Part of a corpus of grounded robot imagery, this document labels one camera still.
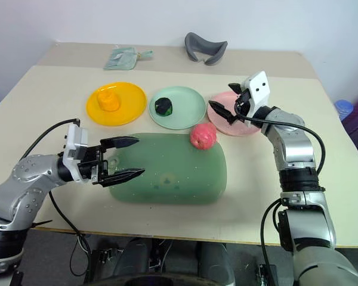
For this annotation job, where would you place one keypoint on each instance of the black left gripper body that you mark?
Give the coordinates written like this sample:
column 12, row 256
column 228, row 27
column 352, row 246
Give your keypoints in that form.
column 93, row 163

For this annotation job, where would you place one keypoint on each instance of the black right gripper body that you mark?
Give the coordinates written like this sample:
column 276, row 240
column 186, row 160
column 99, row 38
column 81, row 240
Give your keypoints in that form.
column 244, row 102

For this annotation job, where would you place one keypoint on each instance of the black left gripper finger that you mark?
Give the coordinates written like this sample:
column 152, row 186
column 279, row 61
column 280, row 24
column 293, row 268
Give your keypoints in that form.
column 119, row 142
column 122, row 176

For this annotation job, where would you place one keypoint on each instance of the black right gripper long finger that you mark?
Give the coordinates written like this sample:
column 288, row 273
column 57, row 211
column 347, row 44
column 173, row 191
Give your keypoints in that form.
column 223, row 111

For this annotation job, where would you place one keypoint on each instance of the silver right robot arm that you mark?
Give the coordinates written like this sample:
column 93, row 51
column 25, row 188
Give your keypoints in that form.
column 298, row 178

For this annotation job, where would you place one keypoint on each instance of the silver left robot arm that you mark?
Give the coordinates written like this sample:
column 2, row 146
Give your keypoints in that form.
column 24, row 181

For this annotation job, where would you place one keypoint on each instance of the dark rounded robot base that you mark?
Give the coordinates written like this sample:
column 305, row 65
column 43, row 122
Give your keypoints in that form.
column 167, row 262

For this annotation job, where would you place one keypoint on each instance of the pink plate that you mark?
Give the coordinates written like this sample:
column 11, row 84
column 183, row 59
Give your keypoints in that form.
column 223, row 125

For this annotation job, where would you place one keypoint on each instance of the yellow plate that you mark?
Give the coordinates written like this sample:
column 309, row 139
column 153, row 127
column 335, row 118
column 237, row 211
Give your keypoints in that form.
column 116, row 103

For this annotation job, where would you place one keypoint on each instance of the yellow toy item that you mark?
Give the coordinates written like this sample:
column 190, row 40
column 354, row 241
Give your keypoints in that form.
column 108, row 101

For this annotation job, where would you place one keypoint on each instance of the green plate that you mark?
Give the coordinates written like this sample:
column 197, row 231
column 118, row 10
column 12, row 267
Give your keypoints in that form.
column 177, row 107

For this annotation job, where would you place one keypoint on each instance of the dark green toy item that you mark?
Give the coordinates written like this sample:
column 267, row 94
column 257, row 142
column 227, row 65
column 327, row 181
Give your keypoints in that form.
column 163, row 106

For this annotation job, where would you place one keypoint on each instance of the pink toy apple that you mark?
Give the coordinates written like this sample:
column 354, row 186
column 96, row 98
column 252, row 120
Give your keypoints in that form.
column 203, row 136

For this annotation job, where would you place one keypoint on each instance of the grey curved foam pad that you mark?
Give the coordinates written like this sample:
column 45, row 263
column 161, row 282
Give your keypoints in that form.
column 206, row 47

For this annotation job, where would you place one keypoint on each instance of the green translucent cutting board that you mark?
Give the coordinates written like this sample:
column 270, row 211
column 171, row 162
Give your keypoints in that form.
column 173, row 169

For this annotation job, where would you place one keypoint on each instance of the green plastic packet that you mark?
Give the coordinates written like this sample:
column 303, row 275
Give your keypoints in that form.
column 120, row 58

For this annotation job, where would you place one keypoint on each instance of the blue water bottle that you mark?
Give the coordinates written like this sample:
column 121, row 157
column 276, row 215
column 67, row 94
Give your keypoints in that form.
column 343, row 108

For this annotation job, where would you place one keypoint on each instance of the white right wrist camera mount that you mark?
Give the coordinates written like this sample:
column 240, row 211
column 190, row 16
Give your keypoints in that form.
column 258, row 92

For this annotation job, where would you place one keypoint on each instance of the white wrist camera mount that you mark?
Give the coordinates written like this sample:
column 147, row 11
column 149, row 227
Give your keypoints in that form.
column 74, row 149
column 258, row 92

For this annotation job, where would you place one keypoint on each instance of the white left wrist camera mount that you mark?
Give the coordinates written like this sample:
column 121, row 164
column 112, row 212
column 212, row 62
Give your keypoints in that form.
column 74, row 149

